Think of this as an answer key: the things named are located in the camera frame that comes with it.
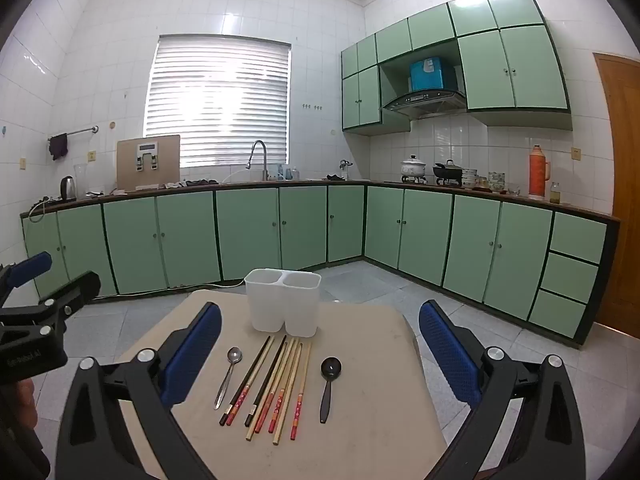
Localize green wall cabinets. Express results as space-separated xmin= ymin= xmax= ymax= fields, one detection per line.
xmin=341 ymin=0 xmax=573 ymax=136

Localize green base cabinets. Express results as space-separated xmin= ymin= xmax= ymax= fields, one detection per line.
xmin=20 ymin=180 xmax=621 ymax=346

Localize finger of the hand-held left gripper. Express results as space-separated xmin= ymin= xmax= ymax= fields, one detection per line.
xmin=0 ymin=251 xmax=53 ymax=306
xmin=0 ymin=270 xmax=102 ymax=336

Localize wooden chopstick red handle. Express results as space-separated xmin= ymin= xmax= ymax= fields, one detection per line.
xmin=253 ymin=337 xmax=299 ymax=435
xmin=290 ymin=341 xmax=312 ymax=441
xmin=268 ymin=341 xmax=304 ymax=435
xmin=226 ymin=337 xmax=277 ymax=427

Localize black pot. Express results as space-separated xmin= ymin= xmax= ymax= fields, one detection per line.
xmin=432 ymin=159 xmax=463 ymax=187

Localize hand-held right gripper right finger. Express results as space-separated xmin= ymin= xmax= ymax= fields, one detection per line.
xmin=419 ymin=300 xmax=586 ymax=480

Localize wooden door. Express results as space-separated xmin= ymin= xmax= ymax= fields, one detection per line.
xmin=592 ymin=52 xmax=640 ymax=341

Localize cardboard sheet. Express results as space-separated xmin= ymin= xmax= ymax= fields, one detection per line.
xmin=116 ymin=135 xmax=181 ymax=192

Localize person's left hand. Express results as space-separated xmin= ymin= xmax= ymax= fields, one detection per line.
xmin=14 ymin=377 xmax=40 ymax=428

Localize plain wooden chopstick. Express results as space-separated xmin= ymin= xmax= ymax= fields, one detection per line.
xmin=272 ymin=342 xmax=306 ymax=446

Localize white plastic utensil holder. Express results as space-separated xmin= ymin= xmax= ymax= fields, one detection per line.
xmin=244 ymin=268 xmax=322 ymax=338

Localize metal spoon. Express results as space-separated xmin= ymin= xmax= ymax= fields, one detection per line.
xmin=214 ymin=346 xmax=244 ymax=410

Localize white window blind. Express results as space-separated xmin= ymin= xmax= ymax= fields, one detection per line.
xmin=142 ymin=35 xmax=292 ymax=171

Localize row of chopsticks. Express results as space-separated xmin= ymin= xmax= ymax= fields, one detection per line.
xmin=244 ymin=338 xmax=294 ymax=442

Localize metal towel rail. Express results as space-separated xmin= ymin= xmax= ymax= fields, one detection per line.
xmin=47 ymin=125 xmax=99 ymax=142

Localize white lidded pot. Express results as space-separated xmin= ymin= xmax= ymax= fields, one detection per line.
xmin=400 ymin=155 xmax=427 ymax=181

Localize black plastic spoon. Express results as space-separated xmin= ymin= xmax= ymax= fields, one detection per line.
xmin=319 ymin=357 xmax=343 ymax=423

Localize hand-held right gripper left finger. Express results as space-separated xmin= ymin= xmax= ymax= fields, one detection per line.
xmin=55 ymin=302 xmax=223 ymax=480

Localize blue box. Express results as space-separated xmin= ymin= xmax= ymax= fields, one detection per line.
xmin=409 ymin=56 xmax=458 ymax=93

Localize range hood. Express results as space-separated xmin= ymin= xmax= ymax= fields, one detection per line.
xmin=382 ymin=89 xmax=467 ymax=122

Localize orange thermos flask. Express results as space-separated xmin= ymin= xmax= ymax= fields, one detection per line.
xmin=529 ymin=145 xmax=552 ymax=197

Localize black chopstick metal band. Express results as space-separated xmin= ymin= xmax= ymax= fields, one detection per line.
xmin=244 ymin=335 xmax=289 ymax=426

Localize metal kitchen faucet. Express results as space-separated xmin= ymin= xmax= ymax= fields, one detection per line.
xmin=246 ymin=140 xmax=269 ymax=182

